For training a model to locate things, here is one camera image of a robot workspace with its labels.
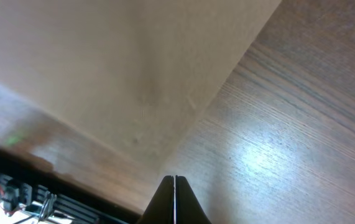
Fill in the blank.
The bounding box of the brown cardboard box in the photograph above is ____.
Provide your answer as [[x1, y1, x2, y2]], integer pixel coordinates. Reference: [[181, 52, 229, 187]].
[[0, 0, 279, 168]]

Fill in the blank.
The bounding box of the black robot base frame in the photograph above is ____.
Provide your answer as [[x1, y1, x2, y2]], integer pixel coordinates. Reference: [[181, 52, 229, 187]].
[[0, 150, 140, 223]]

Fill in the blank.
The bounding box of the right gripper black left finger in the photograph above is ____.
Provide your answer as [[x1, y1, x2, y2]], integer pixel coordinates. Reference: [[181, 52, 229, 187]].
[[137, 175, 175, 224]]

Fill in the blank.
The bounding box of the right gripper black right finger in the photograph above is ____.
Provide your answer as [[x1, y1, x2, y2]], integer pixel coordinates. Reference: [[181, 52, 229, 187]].
[[175, 175, 211, 224]]

